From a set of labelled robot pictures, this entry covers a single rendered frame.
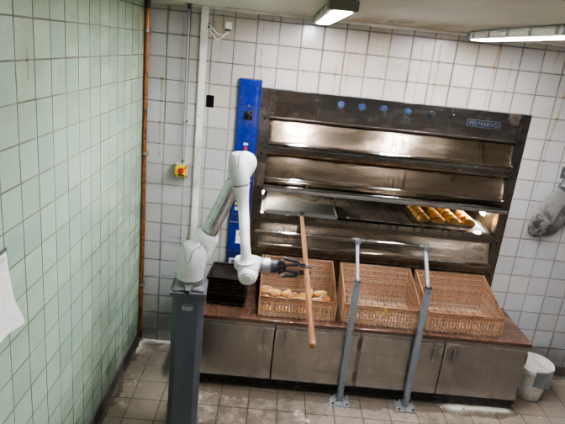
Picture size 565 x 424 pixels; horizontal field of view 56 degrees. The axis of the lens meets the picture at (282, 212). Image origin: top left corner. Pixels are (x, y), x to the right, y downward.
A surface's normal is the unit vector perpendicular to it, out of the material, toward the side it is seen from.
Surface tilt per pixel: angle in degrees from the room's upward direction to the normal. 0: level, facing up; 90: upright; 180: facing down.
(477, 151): 69
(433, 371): 90
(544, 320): 90
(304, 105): 92
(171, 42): 90
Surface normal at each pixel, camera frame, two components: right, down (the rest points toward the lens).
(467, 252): 0.03, -0.04
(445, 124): 0.01, 0.31
